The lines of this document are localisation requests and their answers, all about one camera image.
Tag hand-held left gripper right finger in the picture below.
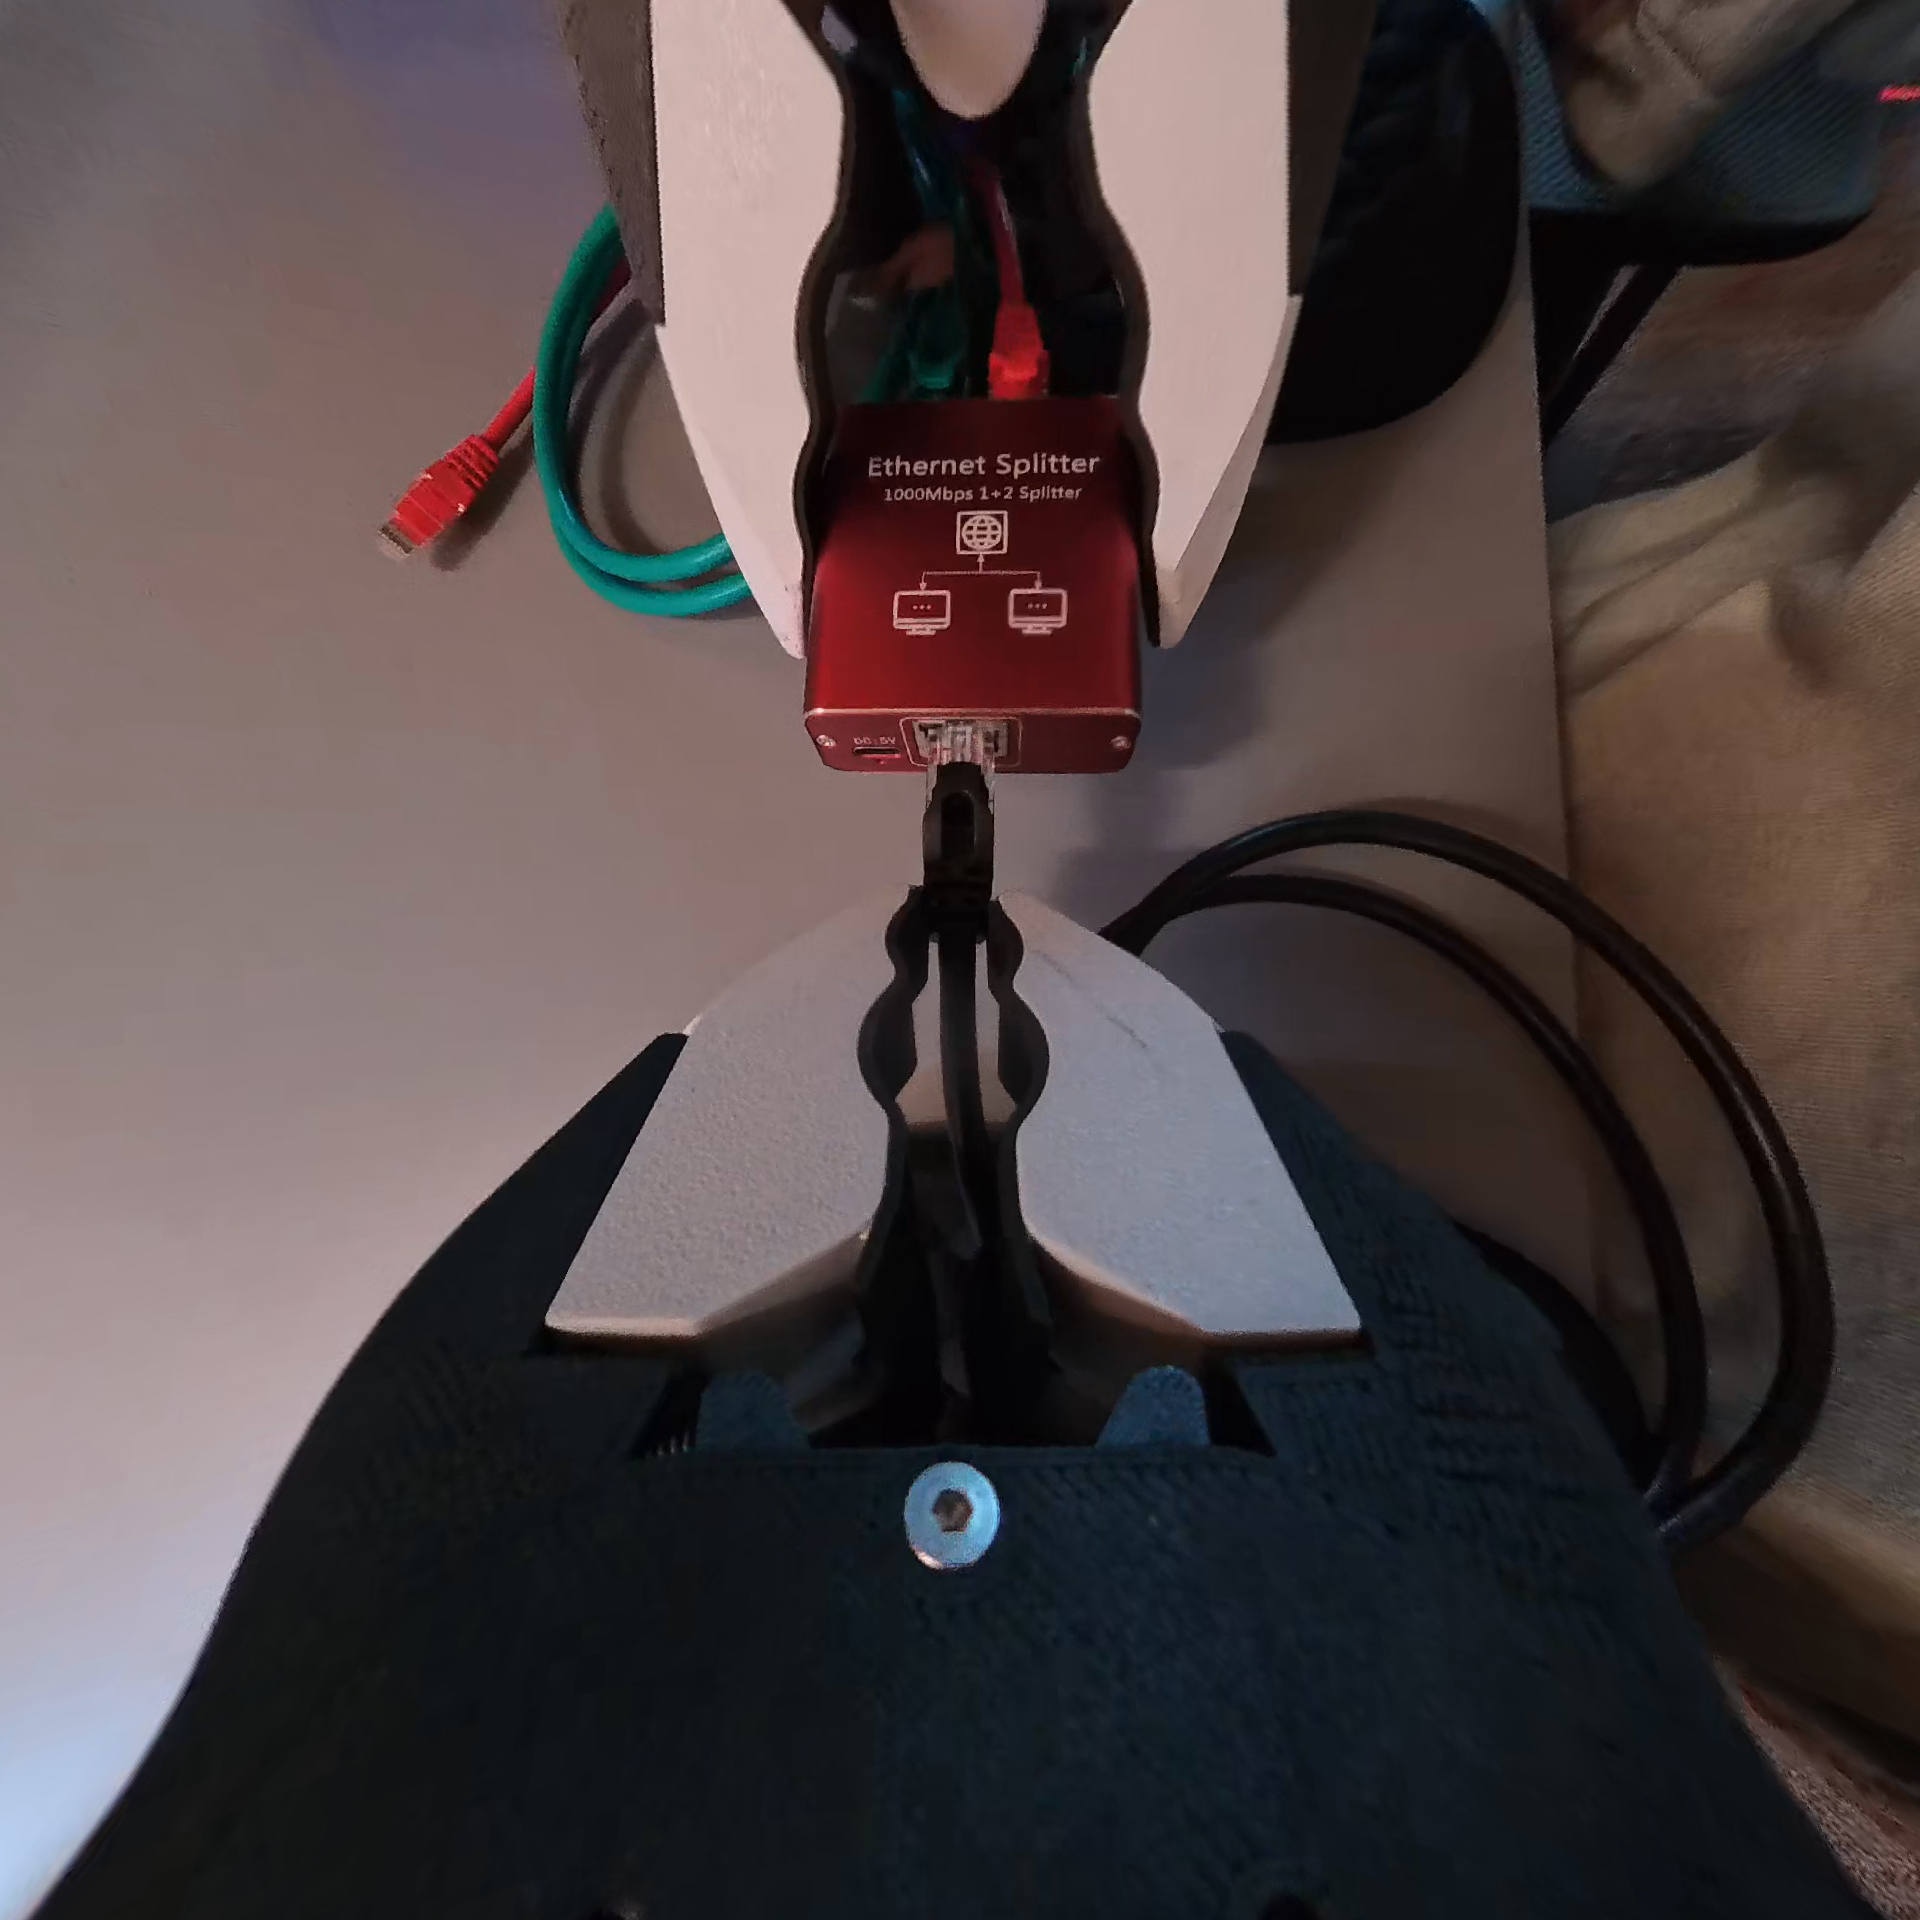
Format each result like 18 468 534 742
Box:
990 891 1365 1343

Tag black ethernet cable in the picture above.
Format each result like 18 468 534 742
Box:
915 756 1842 1557

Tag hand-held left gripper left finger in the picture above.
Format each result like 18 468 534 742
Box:
543 891 916 1342

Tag black quilted wrist pad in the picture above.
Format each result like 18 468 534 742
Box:
1267 0 1521 447

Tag red ethernet splitter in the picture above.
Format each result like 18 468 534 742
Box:
802 398 1151 778

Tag red ethernet cable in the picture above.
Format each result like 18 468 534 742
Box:
378 150 1055 566

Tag grey desk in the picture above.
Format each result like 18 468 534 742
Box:
0 0 1593 1907

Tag green ethernet cable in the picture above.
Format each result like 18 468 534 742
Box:
532 82 994 622

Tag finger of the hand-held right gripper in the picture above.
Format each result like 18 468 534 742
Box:
1083 0 1302 650
651 0 859 663

